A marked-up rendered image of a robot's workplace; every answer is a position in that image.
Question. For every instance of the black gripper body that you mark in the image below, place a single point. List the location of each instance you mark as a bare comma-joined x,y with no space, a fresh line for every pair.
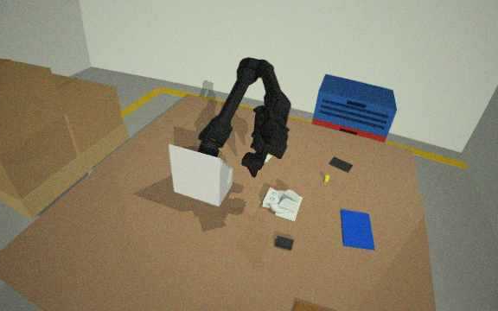
255,161

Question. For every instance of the blue flat plate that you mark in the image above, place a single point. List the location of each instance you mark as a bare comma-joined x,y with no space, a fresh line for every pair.
357,230

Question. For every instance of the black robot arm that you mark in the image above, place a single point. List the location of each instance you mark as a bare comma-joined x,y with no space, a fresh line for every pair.
270,119

